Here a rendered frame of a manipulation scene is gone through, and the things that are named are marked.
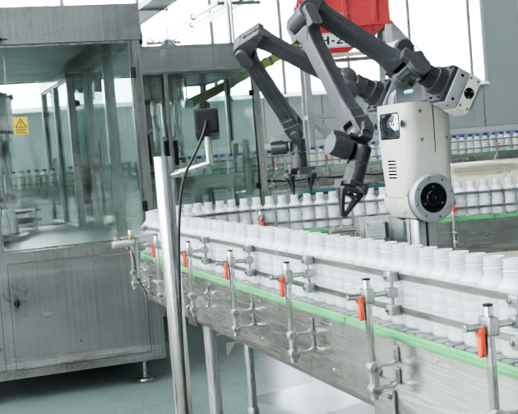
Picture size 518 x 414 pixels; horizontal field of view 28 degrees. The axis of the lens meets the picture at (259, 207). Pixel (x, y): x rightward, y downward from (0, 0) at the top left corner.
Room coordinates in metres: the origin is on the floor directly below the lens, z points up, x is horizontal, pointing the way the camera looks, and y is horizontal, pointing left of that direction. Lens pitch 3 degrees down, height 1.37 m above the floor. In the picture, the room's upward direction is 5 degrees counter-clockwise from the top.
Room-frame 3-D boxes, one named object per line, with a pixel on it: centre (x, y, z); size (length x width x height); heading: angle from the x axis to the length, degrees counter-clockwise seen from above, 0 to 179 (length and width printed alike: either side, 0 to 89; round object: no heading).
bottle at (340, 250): (2.39, -0.19, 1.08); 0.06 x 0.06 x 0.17
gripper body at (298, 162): (3.76, -0.16, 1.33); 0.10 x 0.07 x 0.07; 107
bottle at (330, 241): (2.45, -0.17, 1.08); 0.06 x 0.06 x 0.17
